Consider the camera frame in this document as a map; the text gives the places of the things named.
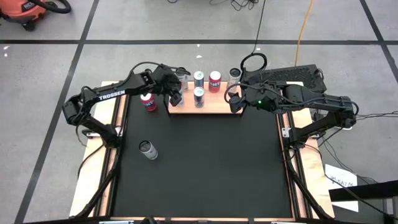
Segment wooden shelf board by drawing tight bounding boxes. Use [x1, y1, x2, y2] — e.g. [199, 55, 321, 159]
[169, 80, 244, 114]

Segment tangled black floor cables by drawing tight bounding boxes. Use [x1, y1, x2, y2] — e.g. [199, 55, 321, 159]
[166, 0, 261, 11]

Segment yellow cable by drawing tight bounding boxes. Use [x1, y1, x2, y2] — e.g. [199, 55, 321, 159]
[294, 0, 315, 67]

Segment black vacuum hose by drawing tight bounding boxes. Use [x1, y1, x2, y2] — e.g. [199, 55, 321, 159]
[30, 0, 72, 15]

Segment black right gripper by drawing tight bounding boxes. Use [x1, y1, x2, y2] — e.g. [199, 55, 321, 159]
[229, 81, 284, 114]

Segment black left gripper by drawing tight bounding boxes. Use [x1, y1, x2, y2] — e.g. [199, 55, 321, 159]
[146, 65, 183, 107]

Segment white energy drink can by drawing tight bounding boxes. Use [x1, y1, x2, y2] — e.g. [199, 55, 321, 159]
[138, 139, 159, 161]
[175, 67, 190, 93]
[226, 68, 242, 94]

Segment black floor cable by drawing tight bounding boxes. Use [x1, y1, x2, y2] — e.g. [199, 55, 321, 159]
[252, 0, 267, 53]

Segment black metal shelf frame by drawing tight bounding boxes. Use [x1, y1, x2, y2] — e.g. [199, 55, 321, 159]
[164, 66, 250, 118]

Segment black aluminium table frame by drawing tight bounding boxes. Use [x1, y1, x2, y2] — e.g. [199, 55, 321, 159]
[70, 70, 335, 224]

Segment black cable bundle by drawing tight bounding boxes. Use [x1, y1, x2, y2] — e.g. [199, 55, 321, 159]
[354, 110, 398, 123]

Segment coiled black cable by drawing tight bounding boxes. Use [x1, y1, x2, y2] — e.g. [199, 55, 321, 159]
[240, 52, 268, 73]

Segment red soda can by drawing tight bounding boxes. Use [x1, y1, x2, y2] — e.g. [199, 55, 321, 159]
[208, 70, 222, 93]
[139, 92, 158, 112]

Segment white paper sheet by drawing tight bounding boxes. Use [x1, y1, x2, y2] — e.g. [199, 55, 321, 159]
[324, 164, 359, 213]

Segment blue silver energy drink can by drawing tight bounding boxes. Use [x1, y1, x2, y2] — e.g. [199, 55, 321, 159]
[193, 86, 206, 109]
[193, 70, 205, 89]

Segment orange shop vacuum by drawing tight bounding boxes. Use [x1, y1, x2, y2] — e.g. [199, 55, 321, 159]
[0, 0, 47, 31]

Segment thin black cable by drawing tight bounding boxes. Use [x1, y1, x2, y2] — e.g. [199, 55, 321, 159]
[76, 133, 105, 180]
[310, 136, 398, 222]

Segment black metal bar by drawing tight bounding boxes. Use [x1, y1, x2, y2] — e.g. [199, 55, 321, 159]
[328, 179, 398, 202]

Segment black table mat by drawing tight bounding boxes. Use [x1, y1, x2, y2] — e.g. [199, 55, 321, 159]
[111, 85, 293, 218]

